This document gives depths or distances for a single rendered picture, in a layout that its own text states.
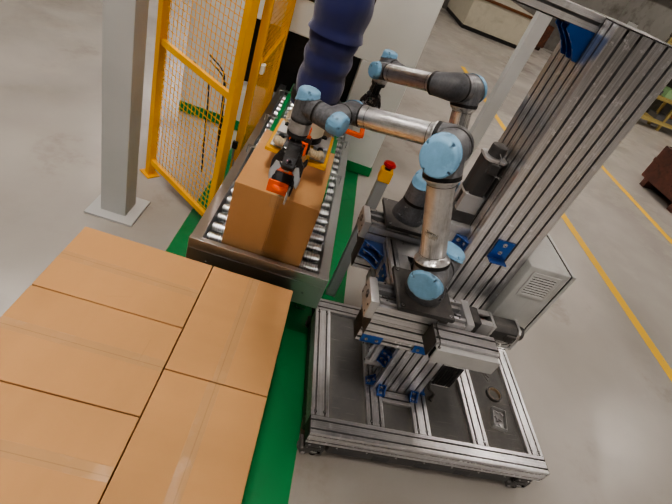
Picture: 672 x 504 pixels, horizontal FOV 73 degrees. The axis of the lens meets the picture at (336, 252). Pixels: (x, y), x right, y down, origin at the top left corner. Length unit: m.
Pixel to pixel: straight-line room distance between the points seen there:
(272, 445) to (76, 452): 0.97
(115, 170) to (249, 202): 1.20
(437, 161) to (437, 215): 0.17
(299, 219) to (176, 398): 0.92
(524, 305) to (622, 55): 0.97
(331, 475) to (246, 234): 1.21
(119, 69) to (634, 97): 2.32
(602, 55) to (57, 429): 1.96
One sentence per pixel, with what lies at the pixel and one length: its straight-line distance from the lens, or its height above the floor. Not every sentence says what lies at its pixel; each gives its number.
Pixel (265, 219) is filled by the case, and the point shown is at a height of 0.80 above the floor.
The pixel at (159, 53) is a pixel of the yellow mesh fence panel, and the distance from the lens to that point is 3.27.
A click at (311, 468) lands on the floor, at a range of 2.36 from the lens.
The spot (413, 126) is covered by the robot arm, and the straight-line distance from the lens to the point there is 1.49.
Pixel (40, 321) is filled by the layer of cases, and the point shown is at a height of 0.54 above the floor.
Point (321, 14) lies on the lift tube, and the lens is 1.98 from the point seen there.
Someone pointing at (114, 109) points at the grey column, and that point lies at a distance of 2.90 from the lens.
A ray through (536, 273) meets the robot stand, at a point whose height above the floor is 1.21.
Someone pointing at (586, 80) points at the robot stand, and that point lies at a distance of 1.59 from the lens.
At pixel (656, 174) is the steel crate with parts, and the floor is 0.27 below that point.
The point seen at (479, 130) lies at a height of 0.68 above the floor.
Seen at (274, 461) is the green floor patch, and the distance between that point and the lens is 2.33.
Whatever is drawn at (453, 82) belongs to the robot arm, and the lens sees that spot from 1.94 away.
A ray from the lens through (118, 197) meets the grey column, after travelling 3.20.
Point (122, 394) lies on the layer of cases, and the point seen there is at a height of 0.54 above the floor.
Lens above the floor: 2.07
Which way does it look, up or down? 37 degrees down
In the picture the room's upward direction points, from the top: 24 degrees clockwise
